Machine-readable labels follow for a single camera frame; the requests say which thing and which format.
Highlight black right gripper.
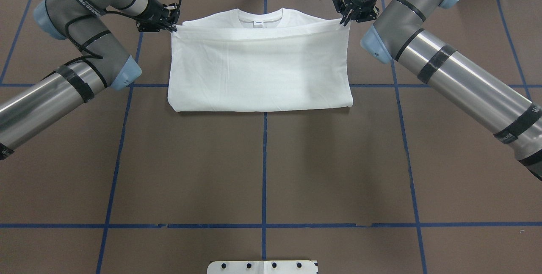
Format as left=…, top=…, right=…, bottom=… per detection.
left=332, top=0, right=379, bottom=27

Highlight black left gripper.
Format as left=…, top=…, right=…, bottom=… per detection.
left=135, top=0, right=180, bottom=33

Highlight white long-sleeve printed shirt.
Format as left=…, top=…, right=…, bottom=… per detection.
left=168, top=8, right=354, bottom=112

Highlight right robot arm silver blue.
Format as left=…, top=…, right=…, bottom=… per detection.
left=332, top=0, right=542, bottom=179

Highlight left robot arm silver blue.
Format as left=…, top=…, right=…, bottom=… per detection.
left=0, top=0, right=181, bottom=160

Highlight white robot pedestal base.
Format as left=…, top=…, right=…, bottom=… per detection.
left=207, top=260, right=319, bottom=274

